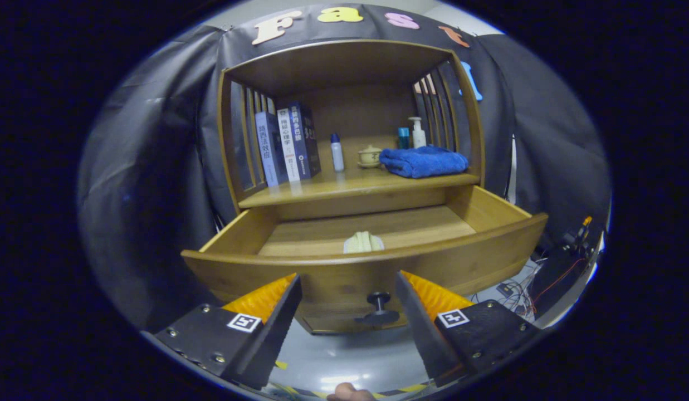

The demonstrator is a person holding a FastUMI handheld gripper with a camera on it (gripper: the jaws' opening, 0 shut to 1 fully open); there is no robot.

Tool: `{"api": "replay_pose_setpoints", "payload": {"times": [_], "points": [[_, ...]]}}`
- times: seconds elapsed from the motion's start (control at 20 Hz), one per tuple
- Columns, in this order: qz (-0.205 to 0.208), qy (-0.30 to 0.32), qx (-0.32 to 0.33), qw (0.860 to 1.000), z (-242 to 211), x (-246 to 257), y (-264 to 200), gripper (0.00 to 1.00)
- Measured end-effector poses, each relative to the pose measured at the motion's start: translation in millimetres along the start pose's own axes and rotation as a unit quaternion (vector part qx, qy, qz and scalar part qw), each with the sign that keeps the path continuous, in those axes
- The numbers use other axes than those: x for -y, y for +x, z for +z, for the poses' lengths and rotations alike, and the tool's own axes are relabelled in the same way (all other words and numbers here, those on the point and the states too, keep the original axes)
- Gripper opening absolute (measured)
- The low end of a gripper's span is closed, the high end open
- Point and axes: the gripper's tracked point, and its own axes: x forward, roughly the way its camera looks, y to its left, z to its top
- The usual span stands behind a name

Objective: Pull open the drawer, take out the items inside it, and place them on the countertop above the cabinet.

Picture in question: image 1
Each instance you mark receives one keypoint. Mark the wooden countertop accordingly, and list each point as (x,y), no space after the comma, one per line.
(344,186)

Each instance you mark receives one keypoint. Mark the white book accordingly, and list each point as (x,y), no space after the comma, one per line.
(288,147)

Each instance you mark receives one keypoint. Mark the blue folded towel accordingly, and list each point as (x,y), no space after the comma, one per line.
(422,162)

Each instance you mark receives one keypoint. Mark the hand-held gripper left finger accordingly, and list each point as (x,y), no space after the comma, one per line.
(272,340)

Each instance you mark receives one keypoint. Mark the black backdrop cloth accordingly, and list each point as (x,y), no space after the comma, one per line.
(155,167)

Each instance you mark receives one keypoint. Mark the white bottle with blue cap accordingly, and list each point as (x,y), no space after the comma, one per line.
(337,156)

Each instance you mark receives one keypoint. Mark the cream citrus juicer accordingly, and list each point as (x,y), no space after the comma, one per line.
(363,243)

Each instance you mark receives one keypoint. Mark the beige lidded teacup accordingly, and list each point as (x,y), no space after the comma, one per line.
(370,157)

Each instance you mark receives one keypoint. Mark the wooden cabinet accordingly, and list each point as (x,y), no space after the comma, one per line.
(344,67)

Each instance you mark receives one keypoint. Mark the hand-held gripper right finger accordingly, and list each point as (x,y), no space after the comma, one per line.
(422,334)

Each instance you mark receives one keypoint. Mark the teal bottle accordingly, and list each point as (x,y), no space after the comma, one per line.
(403,139)

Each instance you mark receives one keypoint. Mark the light blue book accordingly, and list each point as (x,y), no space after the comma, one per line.
(269,150)

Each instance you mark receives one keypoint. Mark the white pump bottle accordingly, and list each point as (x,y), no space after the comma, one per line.
(418,138)

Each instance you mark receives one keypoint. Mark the wooden drawer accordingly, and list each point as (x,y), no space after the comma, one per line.
(333,278)

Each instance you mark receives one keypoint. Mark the yellow black floor tape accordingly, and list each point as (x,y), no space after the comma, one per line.
(414,388)

